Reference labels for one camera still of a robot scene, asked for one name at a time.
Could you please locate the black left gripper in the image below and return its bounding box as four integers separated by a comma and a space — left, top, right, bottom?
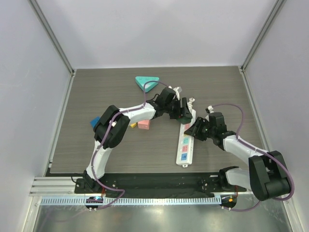
164, 98, 193, 120

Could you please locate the white power strip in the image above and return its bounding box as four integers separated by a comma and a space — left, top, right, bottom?
176, 109, 196, 168

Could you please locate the pink cube plug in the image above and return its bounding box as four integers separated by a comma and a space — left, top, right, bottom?
138, 120, 151, 130

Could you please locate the teal triangular socket adapter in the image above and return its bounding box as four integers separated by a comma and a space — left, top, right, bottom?
135, 76, 160, 93

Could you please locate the blue cube plug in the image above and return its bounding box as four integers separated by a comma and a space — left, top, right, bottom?
90, 116, 100, 128

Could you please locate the dark green cube plug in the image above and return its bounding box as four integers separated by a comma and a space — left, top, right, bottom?
177, 116, 192, 125

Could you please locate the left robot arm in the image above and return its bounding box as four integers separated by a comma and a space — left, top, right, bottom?
83, 87, 195, 193

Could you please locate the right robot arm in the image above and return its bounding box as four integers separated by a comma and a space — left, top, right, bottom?
184, 112, 295, 201

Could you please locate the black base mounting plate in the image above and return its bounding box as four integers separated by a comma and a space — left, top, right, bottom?
74, 172, 249, 196

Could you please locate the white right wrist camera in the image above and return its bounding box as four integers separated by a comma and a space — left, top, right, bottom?
205, 105, 214, 121

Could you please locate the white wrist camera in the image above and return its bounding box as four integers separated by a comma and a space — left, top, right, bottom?
205, 105, 214, 121
168, 86, 182, 98

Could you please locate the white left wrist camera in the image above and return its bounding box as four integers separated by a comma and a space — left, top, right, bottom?
168, 86, 182, 98

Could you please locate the white slotted cable duct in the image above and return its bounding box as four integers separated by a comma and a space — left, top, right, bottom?
41, 195, 222, 206

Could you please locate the right aluminium frame post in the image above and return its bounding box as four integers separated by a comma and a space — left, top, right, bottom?
239, 0, 288, 72

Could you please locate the aluminium frame post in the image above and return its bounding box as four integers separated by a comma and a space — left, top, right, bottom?
239, 0, 288, 72
28, 0, 77, 76

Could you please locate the left aluminium frame post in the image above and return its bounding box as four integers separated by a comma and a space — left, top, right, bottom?
28, 0, 77, 76

